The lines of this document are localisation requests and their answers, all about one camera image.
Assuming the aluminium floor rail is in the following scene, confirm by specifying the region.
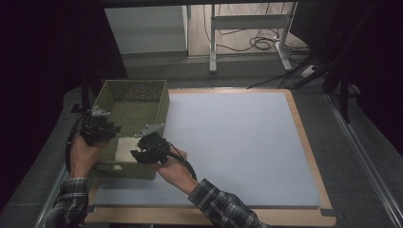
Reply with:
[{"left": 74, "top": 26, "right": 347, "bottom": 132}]
[
  {"left": 325, "top": 94, "right": 403, "bottom": 220},
  {"left": 33, "top": 164, "right": 69, "bottom": 228}
]

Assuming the white cabinet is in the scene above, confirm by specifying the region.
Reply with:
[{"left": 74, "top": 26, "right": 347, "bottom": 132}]
[{"left": 104, "top": 5, "right": 189, "bottom": 55}]

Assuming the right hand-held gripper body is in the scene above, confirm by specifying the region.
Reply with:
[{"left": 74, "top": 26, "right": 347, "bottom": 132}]
[{"left": 134, "top": 123, "right": 172, "bottom": 166}]

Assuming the white power strip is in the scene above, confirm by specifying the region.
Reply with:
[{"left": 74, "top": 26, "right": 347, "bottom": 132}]
[{"left": 299, "top": 64, "right": 317, "bottom": 79}]

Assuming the coiled black floor cable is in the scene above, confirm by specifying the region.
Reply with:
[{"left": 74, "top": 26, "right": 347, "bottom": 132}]
[{"left": 249, "top": 35, "right": 281, "bottom": 51}]

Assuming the green woven basket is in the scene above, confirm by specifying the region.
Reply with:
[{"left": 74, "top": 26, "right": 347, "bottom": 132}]
[{"left": 89, "top": 79, "right": 171, "bottom": 181}]

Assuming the white metal desk frame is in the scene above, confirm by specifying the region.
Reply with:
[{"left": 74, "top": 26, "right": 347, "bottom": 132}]
[{"left": 208, "top": 2, "right": 299, "bottom": 74}]

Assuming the cream patterned cloth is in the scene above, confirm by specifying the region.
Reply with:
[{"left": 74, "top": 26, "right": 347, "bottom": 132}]
[{"left": 114, "top": 136, "right": 143, "bottom": 162}]

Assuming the person's left hand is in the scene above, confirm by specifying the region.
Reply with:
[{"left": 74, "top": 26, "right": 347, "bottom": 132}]
[{"left": 67, "top": 135, "right": 109, "bottom": 179}]

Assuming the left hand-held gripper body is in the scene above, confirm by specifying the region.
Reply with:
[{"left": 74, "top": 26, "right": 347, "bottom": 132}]
[{"left": 80, "top": 105, "right": 116, "bottom": 146}]

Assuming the black metal stand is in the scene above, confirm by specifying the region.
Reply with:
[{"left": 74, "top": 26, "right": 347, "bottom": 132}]
[
  {"left": 321, "top": 56, "right": 362, "bottom": 124},
  {"left": 70, "top": 74, "right": 106, "bottom": 126}
]

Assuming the person's right hand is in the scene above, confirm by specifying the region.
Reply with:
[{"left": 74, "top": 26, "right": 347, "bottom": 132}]
[{"left": 151, "top": 146, "right": 200, "bottom": 195}]

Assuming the right hand-held gripper black cable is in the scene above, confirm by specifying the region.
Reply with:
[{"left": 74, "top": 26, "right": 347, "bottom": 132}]
[{"left": 165, "top": 142, "right": 199, "bottom": 181}]

